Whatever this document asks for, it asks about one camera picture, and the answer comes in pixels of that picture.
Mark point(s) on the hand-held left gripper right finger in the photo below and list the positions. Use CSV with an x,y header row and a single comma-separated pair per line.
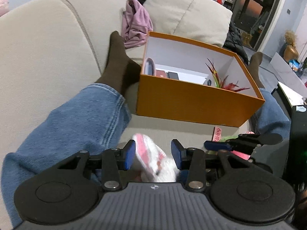
x,y
177,154

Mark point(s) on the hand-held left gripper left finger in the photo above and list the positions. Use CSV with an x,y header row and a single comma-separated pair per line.
x,y
129,154

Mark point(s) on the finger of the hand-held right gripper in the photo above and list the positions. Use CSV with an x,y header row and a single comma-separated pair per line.
x,y
215,145

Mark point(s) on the white pink plush toy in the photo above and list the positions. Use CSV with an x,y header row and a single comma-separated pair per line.
x,y
156,165

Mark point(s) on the pink green soft toy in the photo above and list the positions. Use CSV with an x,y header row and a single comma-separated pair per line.
x,y
239,154

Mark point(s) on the orange cardboard box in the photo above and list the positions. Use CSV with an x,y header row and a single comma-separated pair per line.
x,y
191,103

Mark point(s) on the red green feather shuttlecock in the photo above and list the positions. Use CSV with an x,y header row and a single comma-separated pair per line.
x,y
217,79

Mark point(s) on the small black item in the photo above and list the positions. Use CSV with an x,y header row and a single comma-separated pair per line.
x,y
173,75

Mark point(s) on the dark red small box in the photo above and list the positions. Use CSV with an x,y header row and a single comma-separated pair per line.
x,y
161,73

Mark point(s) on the pink paper tag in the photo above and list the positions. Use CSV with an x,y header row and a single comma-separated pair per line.
x,y
217,135

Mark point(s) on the person's right leg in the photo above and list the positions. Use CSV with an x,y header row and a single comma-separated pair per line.
x,y
271,115

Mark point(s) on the person's leg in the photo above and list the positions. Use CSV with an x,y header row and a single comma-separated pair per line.
x,y
271,115
72,124

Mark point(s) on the marble top coffee table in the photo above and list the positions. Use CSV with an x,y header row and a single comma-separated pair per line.
x,y
287,93

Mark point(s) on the white marble cabinet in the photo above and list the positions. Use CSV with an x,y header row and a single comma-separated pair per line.
x,y
280,69

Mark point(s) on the green potted plant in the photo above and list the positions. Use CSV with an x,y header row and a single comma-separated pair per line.
x,y
305,67

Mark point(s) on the snack bags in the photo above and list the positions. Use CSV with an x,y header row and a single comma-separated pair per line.
x,y
294,65

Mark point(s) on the person's left leg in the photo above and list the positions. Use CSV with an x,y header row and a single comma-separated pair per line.
x,y
72,124

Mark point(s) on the person's right foot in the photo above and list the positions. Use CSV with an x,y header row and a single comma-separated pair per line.
x,y
255,64

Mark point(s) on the person's foot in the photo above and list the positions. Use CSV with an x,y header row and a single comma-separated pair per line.
x,y
255,64
115,60

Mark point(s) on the gold vase with dried flowers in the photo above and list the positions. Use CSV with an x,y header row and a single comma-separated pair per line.
x,y
291,51

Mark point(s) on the person's left foot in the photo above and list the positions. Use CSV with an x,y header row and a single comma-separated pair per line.
x,y
115,60

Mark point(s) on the brown boots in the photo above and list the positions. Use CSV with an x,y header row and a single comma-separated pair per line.
x,y
247,38

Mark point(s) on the black down jacket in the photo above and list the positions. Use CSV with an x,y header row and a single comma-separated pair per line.
x,y
236,38

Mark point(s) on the beige fabric sofa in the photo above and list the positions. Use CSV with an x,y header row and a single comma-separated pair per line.
x,y
48,52

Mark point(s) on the glass sliding door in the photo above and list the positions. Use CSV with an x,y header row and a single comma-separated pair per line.
x,y
239,9

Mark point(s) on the mauve cloth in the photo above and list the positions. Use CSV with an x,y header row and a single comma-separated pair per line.
x,y
136,21

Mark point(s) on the beige sofa cushion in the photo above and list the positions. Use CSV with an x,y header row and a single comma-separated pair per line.
x,y
187,12

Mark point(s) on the pink round plush toy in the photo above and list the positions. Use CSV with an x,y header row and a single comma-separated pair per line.
x,y
3,4

